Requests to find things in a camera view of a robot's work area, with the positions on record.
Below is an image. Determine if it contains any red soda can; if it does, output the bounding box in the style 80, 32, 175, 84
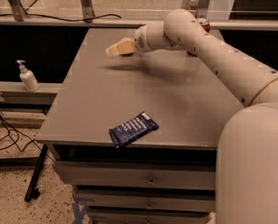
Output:
187, 18, 211, 58

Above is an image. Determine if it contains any white pump soap bottle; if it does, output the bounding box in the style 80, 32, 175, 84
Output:
17, 60, 39, 91

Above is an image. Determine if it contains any blue rxbar wrapper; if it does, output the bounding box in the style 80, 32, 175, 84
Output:
109, 112, 159, 147

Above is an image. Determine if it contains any grey drawer cabinet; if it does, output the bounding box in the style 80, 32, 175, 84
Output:
36, 28, 242, 224

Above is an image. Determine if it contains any metal frame rail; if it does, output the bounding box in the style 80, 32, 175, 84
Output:
0, 0, 278, 31

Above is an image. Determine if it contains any black floor cable bundle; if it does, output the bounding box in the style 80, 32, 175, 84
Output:
0, 91, 56, 161

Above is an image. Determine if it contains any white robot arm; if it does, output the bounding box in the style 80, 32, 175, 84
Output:
106, 9, 278, 224

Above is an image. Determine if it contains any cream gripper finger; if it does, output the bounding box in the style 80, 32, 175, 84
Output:
105, 37, 135, 56

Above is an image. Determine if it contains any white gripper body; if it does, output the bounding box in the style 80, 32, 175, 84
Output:
134, 25, 150, 52

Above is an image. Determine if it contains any black cable on rail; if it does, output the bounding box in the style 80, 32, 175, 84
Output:
0, 12, 122, 22

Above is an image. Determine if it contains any black floor stand bar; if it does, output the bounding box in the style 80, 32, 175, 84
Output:
24, 145, 48, 203

